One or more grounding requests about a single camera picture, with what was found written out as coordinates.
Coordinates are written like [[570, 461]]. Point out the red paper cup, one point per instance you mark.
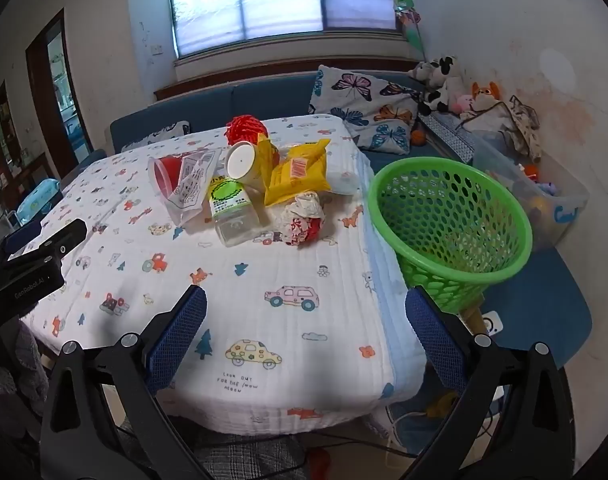
[[163, 172]]

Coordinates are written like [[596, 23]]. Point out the black white cow plush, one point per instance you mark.
[[441, 67], [439, 97]]

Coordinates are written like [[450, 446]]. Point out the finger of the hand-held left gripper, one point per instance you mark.
[[23, 237], [66, 240]]

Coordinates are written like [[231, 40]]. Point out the green plastic basket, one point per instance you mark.
[[414, 270]]

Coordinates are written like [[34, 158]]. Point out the colourful pinwheel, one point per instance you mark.
[[409, 20]]

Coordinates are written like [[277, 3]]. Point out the person's left forearm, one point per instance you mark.
[[13, 360]]

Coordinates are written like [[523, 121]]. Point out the grey patterned mat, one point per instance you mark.
[[449, 137]]

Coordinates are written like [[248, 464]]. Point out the round plastic container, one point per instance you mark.
[[345, 182]]

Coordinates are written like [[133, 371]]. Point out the dark cabinet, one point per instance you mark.
[[1, 145]]

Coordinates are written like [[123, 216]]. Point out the orange fox plush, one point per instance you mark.
[[486, 94]]

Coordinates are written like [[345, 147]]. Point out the wooden stool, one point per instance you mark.
[[473, 320]]

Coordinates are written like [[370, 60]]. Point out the light blue plastic stool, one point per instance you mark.
[[36, 200]]

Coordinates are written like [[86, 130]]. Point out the person's plaid trousers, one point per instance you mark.
[[244, 460]]

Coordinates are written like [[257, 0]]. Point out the white printed carton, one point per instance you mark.
[[191, 185]]

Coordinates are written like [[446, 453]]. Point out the beige paper cup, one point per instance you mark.
[[241, 162]]

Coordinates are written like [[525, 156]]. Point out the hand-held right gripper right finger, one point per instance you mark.
[[434, 340]]

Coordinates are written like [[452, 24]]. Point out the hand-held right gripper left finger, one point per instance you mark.
[[178, 340]]

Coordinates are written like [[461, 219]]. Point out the red white wrapper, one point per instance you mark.
[[301, 220]]

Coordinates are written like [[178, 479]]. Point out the small butterfly pillow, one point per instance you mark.
[[158, 135]]

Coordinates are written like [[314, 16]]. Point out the pink plush toy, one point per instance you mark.
[[462, 103]]

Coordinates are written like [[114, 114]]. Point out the white wall switch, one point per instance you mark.
[[157, 50]]

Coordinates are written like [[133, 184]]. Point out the clear plastic cup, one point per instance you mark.
[[233, 215]]

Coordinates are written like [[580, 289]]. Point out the small orange ball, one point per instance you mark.
[[418, 138]]

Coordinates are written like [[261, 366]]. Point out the clear storage box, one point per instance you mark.
[[549, 200]]

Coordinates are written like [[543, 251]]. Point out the brown door frame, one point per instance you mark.
[[36, 90]]

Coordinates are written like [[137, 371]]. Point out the blue sofa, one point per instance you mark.
[[274, 97]]

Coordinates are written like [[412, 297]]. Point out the large butterfly pillow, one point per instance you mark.
[[364, 105]]

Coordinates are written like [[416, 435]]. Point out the printed cartoon blanket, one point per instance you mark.
[[284, 270]]

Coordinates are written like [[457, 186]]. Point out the red mesh net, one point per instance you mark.
[[246, 130]]

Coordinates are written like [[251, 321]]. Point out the beige printed cloth bag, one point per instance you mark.
[[519, 125]]

